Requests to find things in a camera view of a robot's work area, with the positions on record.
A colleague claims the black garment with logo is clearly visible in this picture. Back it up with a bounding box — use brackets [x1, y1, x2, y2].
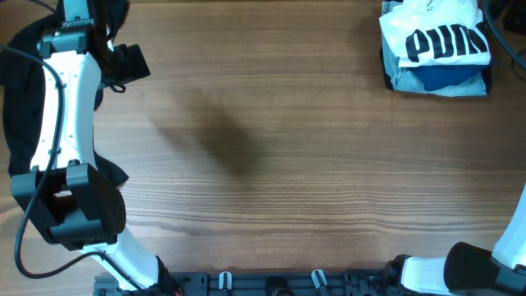
[0, 0, 131, 187]

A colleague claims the dark blue polo shirt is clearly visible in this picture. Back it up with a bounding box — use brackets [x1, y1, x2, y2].
[409, 65, 492, 91]

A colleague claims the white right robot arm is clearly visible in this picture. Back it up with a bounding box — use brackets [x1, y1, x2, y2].
[381, 195, 525, 296]

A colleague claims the white Puma t-shirt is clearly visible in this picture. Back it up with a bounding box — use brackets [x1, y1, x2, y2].
[379, 0, 491, 68]

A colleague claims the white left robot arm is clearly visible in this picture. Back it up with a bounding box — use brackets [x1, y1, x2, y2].
[12, 1, 177, 295]

